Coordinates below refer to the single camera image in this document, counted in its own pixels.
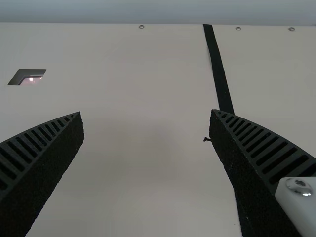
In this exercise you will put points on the black strip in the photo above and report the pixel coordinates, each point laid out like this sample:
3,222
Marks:
218,74

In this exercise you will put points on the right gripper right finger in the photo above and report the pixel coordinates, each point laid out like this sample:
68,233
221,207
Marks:
247,158

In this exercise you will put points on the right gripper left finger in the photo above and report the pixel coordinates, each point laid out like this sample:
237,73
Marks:
42,158

